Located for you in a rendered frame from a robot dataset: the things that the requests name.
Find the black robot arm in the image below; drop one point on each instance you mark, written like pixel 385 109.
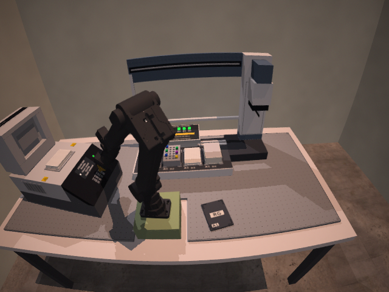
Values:
pixel 153 136

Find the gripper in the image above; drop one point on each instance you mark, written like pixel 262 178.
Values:
pixel 103 162

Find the white well plate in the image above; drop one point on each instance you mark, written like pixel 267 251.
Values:
pixel 192 156
pixel 58 159

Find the white thermal cycler with black keypad panel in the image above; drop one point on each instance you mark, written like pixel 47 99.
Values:
pixel 27 145

